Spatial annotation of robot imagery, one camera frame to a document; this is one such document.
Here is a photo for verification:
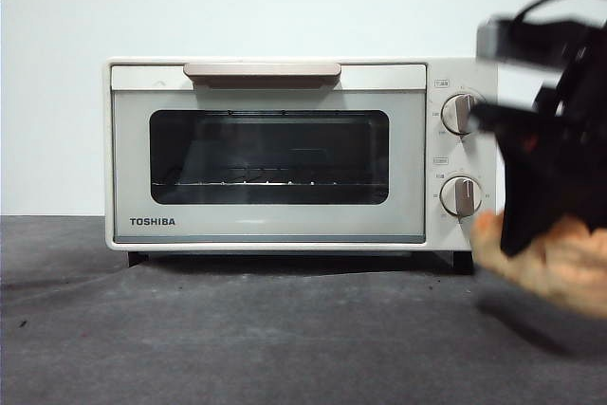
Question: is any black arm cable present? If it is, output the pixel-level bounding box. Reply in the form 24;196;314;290
514;0;575;26

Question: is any metal wire oven rack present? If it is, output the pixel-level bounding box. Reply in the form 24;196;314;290
154;166;380;189

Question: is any white oven timer knob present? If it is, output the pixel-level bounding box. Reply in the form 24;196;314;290
439;175;485;217

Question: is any round golden bread roll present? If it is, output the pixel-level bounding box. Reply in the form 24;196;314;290
471;212;607;307

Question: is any glass oven door with handle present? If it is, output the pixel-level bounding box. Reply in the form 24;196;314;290
110;62;428;245

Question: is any white Toshiba toaster oven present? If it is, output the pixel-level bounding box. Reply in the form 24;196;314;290
104;56;499;278

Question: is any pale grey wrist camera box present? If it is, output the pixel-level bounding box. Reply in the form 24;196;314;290
476;18;511;64

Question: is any white oven temperature knob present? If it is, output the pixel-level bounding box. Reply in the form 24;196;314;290
440;93;487;136

